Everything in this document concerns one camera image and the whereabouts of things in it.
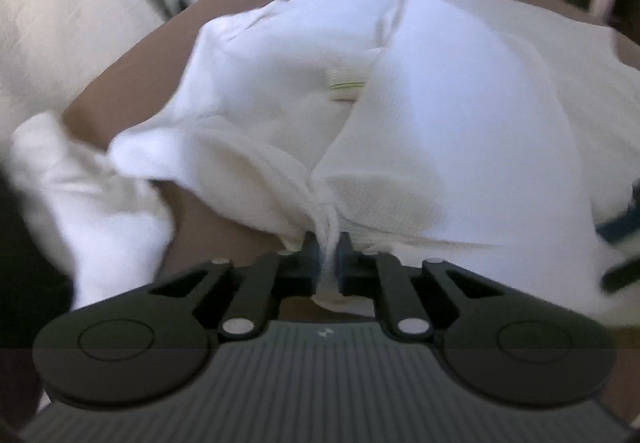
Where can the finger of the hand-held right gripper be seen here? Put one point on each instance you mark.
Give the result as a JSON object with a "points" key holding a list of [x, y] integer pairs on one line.
{"points": [[622, 274], [620, 228]]}

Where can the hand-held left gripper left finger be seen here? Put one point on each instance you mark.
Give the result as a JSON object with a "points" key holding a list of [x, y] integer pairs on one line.
{"points": [[312, 255]]}

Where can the white waffle-knit garment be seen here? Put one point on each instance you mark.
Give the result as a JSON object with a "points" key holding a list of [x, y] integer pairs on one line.
{"points": [[450, 123]]}

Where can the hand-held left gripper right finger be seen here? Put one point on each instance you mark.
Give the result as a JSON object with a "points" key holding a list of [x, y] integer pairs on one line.
{"points": [[344, 259]]}

